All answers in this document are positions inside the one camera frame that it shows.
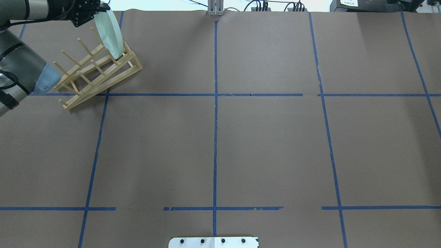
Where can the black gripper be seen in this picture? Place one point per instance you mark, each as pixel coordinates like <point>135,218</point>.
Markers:
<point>59,7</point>

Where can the light green plate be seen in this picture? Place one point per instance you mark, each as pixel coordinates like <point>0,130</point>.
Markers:
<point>109,32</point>

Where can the dark equipment box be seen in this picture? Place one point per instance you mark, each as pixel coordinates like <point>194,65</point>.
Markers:
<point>376,6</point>

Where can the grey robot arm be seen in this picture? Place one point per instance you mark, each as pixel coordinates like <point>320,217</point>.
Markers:
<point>23,71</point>

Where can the wooden dish rack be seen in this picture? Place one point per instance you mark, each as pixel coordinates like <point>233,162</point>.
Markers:
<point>96,72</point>

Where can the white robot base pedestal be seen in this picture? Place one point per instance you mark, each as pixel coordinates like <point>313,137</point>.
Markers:
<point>214,242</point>

